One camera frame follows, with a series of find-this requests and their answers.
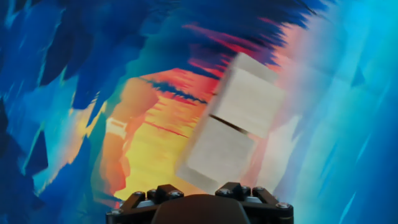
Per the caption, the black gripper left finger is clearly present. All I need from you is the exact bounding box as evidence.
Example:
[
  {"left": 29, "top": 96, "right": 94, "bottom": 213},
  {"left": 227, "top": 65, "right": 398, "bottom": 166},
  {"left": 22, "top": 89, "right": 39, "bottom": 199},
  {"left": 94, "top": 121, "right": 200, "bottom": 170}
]
[{"left": 104, "top": 183, "right": 185, "bottom": 224}]

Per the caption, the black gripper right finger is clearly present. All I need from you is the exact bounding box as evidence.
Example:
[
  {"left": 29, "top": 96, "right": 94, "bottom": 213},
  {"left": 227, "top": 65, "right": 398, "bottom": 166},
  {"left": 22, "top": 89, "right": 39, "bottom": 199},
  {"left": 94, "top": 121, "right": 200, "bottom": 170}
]
[{"left": 215, "top": 182, "right": 295, "bottom": 224}]

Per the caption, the forest sunset printed cloth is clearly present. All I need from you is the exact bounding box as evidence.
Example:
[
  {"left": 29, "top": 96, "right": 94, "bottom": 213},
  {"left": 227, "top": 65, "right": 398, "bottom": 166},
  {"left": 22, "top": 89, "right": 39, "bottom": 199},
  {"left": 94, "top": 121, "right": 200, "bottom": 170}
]
[{"left": 0, "top": 0, "right": 398, "bottom": 224}]

